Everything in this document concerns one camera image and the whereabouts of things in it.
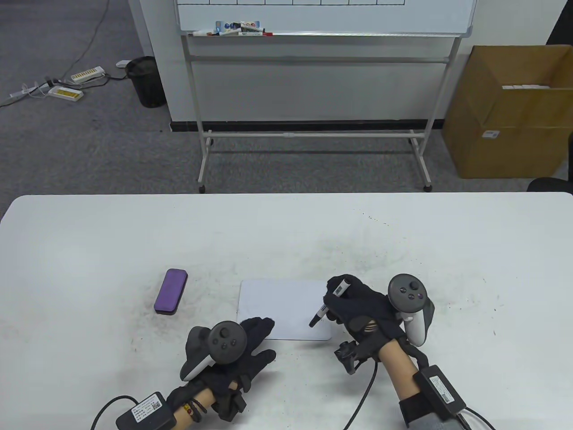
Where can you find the white yellow power strip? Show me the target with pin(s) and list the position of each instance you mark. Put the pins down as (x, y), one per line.
(66, 93)

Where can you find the person's right hand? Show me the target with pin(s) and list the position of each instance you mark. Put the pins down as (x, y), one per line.
(358, 309)

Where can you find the brown cardboard box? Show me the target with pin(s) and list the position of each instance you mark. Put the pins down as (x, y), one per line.
(515, 148)

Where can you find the red capped marker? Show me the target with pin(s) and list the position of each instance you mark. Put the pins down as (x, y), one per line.
(201, 32)
(255, 32)

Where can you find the black chair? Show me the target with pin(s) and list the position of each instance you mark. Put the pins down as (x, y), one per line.
(550, 184)

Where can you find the white plug adapter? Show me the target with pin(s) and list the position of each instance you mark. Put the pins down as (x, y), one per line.
(122, 64)

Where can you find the black right wrist sensor box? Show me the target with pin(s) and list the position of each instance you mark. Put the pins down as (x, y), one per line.
(441, 387)

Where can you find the black wrist sensor box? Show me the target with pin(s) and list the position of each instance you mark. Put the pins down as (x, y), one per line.
(441, 387)
(143, 414)

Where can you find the black mesh wastebasket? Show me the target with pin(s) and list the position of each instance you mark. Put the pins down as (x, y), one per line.
(147, 85)

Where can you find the large whiteboard on metal stand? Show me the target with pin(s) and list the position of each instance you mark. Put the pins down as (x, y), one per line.
(313, 18)

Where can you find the black marker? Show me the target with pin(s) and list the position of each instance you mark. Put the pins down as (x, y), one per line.
(318, 316)

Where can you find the black tall object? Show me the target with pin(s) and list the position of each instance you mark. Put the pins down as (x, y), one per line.
(564, 27)

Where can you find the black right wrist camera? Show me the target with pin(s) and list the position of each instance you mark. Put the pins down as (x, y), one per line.
(349, 356)

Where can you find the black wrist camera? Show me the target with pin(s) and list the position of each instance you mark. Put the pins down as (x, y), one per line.
(230, 405)
(349, 356)

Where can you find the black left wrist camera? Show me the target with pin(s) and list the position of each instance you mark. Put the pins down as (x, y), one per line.
(230, 405)

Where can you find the colourful marker pack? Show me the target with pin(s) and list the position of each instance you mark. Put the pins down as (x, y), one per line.
(230, 26)

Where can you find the small white whiteboard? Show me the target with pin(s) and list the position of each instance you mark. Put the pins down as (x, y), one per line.
(277, 304)

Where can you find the white power strips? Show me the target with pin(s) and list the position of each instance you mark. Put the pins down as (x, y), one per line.
(108, 4)

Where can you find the black left wrist sensor box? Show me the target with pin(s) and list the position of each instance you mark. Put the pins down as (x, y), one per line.
(143, 414)

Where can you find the black grey right controller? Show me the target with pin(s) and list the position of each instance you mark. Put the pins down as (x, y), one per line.
(405, 291)

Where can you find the person's right forearm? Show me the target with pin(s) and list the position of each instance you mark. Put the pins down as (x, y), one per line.
(396, 363)

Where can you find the white items in cardboard box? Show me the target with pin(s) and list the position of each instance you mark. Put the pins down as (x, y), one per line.
(526, 87)

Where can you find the purple eraser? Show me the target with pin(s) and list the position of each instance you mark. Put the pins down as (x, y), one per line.
(170, 291)

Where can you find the person's left hand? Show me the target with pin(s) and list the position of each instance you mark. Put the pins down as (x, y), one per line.
(258, 331)

